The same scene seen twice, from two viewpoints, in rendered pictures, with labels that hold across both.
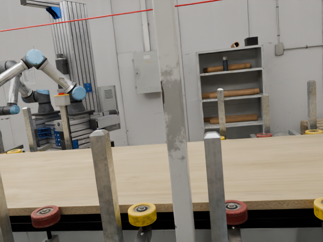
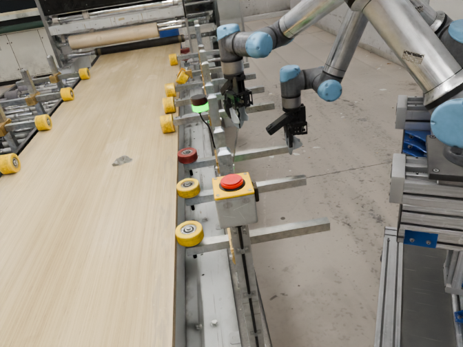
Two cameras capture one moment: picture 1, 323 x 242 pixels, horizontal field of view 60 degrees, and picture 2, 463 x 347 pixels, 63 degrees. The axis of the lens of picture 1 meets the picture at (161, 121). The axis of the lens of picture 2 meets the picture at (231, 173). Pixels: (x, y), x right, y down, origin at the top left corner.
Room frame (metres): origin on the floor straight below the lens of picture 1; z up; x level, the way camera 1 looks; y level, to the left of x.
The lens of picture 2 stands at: (1.70, 0.06, 1.58)
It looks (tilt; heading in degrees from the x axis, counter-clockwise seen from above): 31 degrees down; 79
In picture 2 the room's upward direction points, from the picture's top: 9 degrees counter-clockwise
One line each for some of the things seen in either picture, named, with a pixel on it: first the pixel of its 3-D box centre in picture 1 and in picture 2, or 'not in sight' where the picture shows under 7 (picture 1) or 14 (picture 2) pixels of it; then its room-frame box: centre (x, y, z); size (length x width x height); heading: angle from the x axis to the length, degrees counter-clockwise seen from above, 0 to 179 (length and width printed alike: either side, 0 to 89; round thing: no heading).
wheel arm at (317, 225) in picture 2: (34, 153); (258, 236); (1.92, 0.90, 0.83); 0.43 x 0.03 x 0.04; 171
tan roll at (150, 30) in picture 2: not in sight; (136, 32); (1.78, 3.78, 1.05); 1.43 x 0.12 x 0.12; 171
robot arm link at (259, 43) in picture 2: not in sight; (255, 43); (2.08, 1.23, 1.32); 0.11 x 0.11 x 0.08; 30
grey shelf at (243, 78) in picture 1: (230, 104); not in sight; (4.04, -1.02, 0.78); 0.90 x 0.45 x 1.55; 82
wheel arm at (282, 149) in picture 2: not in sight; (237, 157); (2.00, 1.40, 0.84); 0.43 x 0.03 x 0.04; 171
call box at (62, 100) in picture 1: (62, 100); (234, 201); (1.81, 0.62, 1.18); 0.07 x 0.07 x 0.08; 81
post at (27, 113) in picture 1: (32, 142); (235, 224); (1.85, 0.87, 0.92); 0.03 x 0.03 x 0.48; 81
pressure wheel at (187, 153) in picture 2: not in sight; (189, 162); (1.81, 1.43, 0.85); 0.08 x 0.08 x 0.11
